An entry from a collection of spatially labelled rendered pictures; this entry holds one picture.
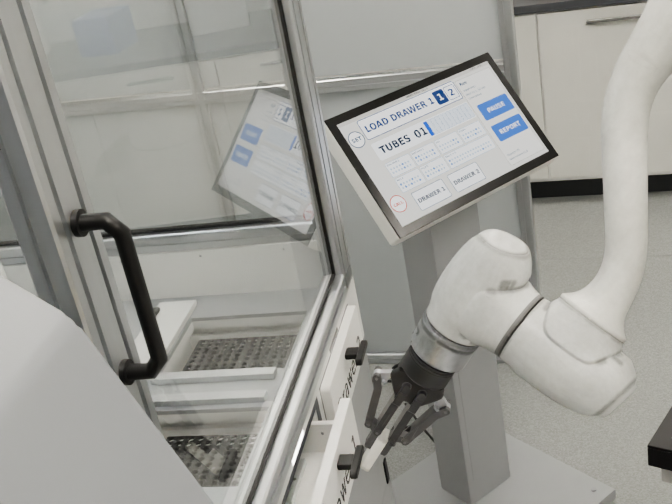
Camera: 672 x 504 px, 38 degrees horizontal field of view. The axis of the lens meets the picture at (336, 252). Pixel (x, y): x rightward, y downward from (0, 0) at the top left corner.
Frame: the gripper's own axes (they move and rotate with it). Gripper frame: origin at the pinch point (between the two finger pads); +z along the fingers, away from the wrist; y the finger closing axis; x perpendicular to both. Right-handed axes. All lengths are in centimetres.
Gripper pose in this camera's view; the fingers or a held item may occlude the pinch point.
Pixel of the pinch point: (374, 449)
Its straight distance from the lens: 153.3
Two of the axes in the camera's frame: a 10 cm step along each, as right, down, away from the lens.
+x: -1.7, 4.6, -8.7
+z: -4.1, 7.7, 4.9
